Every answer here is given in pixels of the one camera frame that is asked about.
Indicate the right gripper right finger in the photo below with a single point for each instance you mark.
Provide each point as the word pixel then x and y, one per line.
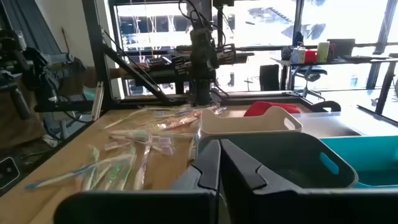
pixel 311 208

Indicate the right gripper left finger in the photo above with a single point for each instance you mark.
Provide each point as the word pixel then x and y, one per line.
pixel 140 208

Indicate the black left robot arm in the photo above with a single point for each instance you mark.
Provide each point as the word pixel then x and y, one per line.
pixel 202 62

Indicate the dark grey plastic bin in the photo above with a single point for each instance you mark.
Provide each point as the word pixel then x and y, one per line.
pixel 295 155

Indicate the purple wrapped toothbrush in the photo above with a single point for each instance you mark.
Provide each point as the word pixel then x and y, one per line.
pixel 166 149

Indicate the teal plastic bin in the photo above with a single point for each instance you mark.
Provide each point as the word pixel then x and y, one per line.
pixel 373 155

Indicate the beige plastic bin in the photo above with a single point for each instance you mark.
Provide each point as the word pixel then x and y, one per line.
pixel 248 126

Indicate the red cloth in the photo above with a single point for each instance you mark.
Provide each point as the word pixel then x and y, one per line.
pixel 264 107

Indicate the white light bar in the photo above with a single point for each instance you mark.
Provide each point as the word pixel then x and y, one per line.
pixel 98 101

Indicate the black office chair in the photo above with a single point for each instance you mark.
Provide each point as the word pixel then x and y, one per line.
pixel 311 73

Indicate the black cabinet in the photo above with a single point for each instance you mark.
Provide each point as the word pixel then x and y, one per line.
pixel 269 77

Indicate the red box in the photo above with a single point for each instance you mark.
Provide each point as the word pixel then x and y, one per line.
pixel 310 56

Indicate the white box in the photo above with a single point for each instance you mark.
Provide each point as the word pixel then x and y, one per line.
pixel 298 56

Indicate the black window desk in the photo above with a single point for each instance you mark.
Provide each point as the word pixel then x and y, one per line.
pixel 357 60

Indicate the light green box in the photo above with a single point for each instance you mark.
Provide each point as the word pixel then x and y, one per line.
pixel 323 51

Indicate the brown cardboard box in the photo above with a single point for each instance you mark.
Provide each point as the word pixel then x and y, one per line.
pixel 341 48

